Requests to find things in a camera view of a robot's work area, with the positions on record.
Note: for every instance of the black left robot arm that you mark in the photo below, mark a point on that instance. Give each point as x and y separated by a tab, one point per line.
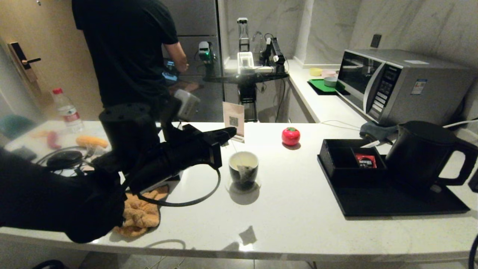
56	194

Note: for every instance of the round black base part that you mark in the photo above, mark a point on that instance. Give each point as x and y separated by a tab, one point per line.
48	265

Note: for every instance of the black electric kettle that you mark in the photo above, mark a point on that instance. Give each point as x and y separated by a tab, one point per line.
418	157

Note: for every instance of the green cutting board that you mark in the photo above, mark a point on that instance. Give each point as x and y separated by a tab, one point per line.
318	86

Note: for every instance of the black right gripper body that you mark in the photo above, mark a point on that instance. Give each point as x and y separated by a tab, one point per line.
474	185

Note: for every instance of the grey tea bag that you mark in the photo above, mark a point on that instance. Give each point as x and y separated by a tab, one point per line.
246	172

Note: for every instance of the red tomato-shaped timer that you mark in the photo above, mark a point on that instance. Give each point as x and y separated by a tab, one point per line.
290	137

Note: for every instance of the black serving tray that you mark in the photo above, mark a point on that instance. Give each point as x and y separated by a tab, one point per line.
392	203

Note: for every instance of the person in black shirt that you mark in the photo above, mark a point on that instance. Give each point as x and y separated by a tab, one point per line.
127	48

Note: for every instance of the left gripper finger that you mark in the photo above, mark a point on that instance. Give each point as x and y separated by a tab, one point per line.
220	140
224	131

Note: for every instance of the teal stool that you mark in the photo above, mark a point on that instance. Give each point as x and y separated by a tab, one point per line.
15	125

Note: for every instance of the black teleoperation stand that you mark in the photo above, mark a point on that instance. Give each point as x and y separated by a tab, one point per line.
246	78

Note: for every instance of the grey-green bowl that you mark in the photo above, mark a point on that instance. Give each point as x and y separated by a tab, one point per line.
330	82

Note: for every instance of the black pouch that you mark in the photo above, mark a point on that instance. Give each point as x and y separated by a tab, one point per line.
24	152

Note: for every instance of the dark wall socket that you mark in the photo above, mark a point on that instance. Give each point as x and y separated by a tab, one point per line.
375	42

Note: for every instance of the orange fluffy cloth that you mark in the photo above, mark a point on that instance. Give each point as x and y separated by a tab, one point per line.
142	216

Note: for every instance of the chrome kitchen faucet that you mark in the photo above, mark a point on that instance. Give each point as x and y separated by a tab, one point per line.
257	41

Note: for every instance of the yellow bowl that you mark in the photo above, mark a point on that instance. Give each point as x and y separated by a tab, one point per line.
315	72

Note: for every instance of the red coffee sachet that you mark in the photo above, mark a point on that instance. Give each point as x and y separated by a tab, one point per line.
365	161

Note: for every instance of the black compartment organizer box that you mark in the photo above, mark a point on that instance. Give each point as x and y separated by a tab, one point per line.
351	175

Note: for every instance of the black computer mouse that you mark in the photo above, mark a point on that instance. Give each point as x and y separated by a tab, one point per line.
63	160

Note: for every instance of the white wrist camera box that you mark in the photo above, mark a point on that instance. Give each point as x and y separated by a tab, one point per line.
186	104

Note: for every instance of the yellow toy corn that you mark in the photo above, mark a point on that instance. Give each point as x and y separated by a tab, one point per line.
91	142

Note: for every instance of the red toy chili pepper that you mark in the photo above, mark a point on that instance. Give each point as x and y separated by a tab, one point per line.
53	140

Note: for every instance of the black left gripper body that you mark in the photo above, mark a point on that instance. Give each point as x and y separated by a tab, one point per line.
190	153

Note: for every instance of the brown wooden side table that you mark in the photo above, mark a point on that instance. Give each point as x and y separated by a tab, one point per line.
190	87

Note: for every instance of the clear plastic water bottle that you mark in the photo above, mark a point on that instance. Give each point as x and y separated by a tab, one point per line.
69	114

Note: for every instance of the silver refrigerator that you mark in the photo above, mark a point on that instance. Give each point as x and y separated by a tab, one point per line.
201	22

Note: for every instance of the silver microwave oven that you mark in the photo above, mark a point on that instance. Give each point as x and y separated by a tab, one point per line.
410	89

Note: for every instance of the black ceramic cup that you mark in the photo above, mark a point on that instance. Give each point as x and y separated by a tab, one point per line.
239	179

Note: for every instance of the open laptop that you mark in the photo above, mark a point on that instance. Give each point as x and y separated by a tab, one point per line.
170	76

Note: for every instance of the grey cloth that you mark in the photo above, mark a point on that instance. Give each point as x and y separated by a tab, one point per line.
377	131

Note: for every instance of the pink bowl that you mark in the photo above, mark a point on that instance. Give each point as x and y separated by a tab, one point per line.
329	73

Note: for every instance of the QR code sign stand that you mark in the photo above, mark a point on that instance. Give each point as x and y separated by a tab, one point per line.
235	116

